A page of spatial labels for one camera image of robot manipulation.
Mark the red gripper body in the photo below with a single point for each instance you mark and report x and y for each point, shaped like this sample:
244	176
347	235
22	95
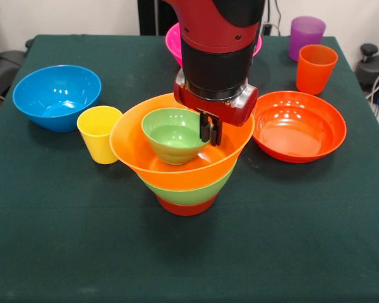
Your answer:
240	110

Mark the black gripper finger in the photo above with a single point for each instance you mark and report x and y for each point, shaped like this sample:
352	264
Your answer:
217	132
205	129

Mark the small green ribbed bowl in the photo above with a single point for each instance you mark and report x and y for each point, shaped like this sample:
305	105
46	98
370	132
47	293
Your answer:
173	139

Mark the wide shallow orange bowl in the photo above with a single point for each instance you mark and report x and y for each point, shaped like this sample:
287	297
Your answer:
290	132

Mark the large green bowl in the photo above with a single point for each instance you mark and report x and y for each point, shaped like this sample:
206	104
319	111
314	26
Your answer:
189	194

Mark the large yellow-orange bowl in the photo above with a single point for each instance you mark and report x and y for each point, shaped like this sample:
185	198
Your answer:
129	148

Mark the small orange bowl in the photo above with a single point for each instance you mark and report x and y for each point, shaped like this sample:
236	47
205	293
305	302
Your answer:
184	210

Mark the large pink bowl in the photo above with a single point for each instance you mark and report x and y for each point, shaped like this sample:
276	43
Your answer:
173	41

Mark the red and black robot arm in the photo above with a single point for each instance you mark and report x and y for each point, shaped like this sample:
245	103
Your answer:
221	41

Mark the orange cup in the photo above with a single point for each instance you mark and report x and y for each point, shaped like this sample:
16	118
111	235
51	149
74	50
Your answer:
316	72

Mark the black power adapter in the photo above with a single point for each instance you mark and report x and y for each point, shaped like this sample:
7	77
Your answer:
266	29

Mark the purple cup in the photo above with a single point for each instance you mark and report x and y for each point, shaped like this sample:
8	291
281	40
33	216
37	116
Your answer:
306	34

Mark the yellow cup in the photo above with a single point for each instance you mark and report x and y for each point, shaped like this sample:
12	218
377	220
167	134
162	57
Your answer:
94	135

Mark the dark green tablecloth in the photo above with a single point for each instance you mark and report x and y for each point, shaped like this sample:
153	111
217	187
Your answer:
177	252

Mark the black rounded base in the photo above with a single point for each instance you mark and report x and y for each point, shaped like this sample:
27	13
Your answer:
366	72

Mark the black clamp knob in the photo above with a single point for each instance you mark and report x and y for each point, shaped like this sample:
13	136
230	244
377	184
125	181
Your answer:
369	49

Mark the blue bowl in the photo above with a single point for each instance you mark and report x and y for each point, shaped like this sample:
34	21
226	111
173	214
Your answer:
57	94

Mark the small black knob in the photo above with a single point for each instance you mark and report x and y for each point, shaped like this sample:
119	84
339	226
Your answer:
29	43

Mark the dark grey chair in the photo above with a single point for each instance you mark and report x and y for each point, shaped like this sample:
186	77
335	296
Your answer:
3	72

